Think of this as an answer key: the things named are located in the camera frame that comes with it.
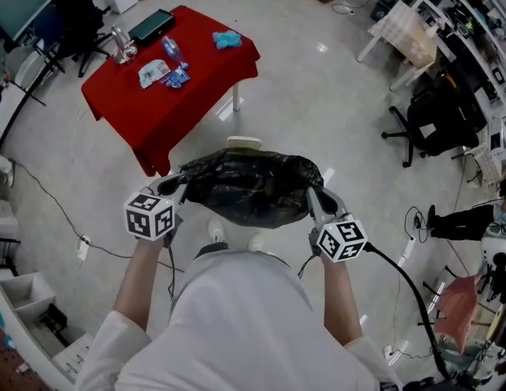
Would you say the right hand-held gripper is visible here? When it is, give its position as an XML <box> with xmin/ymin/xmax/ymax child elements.
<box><xmin>306</xmin><ymin>185</ymin><xmax>368</xmax><ymax>263</ymax></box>

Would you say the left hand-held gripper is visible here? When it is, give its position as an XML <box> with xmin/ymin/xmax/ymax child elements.
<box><xmin>123</xmin><ymin>172</ymin><xmax>189</xmax><ymax>248</ymax></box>

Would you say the black plastic bag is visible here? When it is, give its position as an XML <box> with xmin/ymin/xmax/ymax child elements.
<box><xmin>178</xmin><ymin>147</ymin><xmax>325</xmax><ymax>229</ymax></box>

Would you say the person's right forearm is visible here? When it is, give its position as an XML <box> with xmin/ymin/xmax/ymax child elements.
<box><xmin>319</xmin><ymin>255</ymin><xmax>364</xmax><ymax>348</ymax></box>

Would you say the person's left forearm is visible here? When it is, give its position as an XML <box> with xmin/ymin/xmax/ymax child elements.
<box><xmin>112</xmin><ymin>237</ymin><xmax>167</xmax><ymax>334</ymax></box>

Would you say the person's left white shoe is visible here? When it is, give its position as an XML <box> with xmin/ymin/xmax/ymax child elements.
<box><xmin>207</xmin><ymin>217</ymin><xmax>227</xmax><ymax>244</ymax></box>

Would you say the person's white shoe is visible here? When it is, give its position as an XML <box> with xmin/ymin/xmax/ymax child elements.
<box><xmin>247</xmin><ymin>231</ymin><xmax>266</xmax><ymax>253</ymax></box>
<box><xmin>207</xmin><ymin>217</ymin><xmax>227</xmax><ymax>244</ymax></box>

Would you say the person's right white shoe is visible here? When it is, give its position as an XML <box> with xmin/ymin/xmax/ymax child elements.
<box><xmin>247</xmin><ymin>231</ymin><xmax>266</xmax><ymax>253</ymax></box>

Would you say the table with red cloth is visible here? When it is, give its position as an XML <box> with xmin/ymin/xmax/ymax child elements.
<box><xmin>81</xmin><ymin>5</ymin><xmax>262</xmax><ymax>178</ymax></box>

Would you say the white power strip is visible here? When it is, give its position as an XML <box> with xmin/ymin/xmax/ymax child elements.
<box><xmin>397</xmin><ymin>235</ymin><xmax>417</xmax><ymax>268</ymax></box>
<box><xmin>76</xmin><ymin>235</ymin><xmax>92</xmax><ymax>262</ymax></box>

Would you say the pile of blue packets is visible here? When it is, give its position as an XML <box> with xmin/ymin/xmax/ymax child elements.
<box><xmin>160</xmin><ymin>64</ymin><xmax>192</xmax><ymax>90</ymax></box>

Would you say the printed flat packet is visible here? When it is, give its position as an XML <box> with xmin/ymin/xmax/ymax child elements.
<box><xmin>138</xmin><ymin>59</ymin><xmax>172</xmax><ymax>90</ymax></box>

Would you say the clear plastic bottle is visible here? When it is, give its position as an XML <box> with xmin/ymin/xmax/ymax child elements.
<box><xmin>161</xmin><ymin>35</ymin><xmax>189</xmax><ymax>67</ymax></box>

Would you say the black office chair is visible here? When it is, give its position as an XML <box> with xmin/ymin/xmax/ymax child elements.
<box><xmin>51</xmin><ymin>0</ymin><xmax>112</xmax><ymax>79</ymax></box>
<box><xmin>381</xmin><ymin>82</ymin><xmax>488</xmax><ymax>169</ymax></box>

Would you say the person's white shirt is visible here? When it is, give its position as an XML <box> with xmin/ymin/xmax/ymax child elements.
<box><xmin>74</xmin><ymin>249</ymin><xmax>404</xmax><ymax>391</ymax></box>

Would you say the blue crumpled cloth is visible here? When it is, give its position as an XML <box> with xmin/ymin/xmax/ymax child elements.
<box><xmin>212</xmin><ymin>29</ymin><xmax>244</xmax><ymax>51</ymax></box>

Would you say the black flat box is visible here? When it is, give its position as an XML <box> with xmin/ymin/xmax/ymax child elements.
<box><xmin>127</xmin><ymin>8</ymin><xmax>176</xmax><ymax>48</ymax></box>

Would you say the open white box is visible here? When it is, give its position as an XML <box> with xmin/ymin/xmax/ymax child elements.
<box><xmin>0</xmin><ymin>271</ymin><xmax>58</xmax><ymax>314</ymax></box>

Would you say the cardboard box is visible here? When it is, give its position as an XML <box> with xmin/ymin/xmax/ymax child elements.
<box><xmin>392</xmin><ymin>17</ymin><xmax>439</xmax><ymax>70</ymax></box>

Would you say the white table with checked cloth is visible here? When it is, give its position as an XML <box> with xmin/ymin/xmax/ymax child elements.
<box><xmin>355</xmin><ymin>0</ymin><xmax>439</xmax><ymax>94</ymax></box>

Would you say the blue office chair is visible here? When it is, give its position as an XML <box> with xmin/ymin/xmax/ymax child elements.
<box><xmin>31</xmin><ymin>3</ymin><xmax>67</xmax><ymax>75</ymax></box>

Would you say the white shelf unit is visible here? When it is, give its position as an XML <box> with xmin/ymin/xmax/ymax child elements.
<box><xmin>410</xmin><ymin>0</ymin><xmax>506</xmax><ymax>122</ymax></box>

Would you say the thin black floor cable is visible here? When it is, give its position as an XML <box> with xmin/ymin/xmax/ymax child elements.
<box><xmin>9</xmin><ymin>158</ymin><xmax>185</xmax><ymax>273</ymax></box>

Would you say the thick black gripper cable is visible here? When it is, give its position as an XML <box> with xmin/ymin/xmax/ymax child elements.
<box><xmin>363</xmin><ymin>241</ymin><xmax>454</xmax><ymax>383</ymax></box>

